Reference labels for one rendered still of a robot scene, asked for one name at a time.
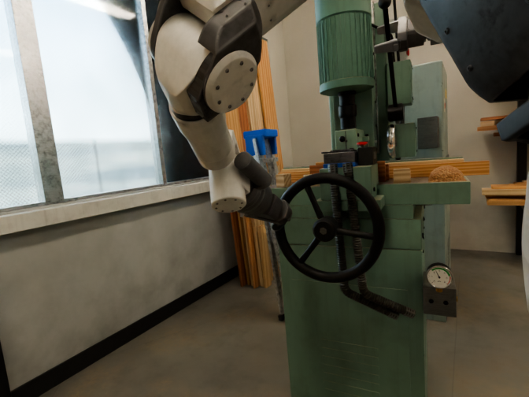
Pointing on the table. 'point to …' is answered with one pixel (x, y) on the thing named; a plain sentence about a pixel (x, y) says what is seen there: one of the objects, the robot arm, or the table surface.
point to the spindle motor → (344, 46)
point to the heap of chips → (446, 174)
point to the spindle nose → (347, 109)
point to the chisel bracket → (349, 139)
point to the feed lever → (395, 113)
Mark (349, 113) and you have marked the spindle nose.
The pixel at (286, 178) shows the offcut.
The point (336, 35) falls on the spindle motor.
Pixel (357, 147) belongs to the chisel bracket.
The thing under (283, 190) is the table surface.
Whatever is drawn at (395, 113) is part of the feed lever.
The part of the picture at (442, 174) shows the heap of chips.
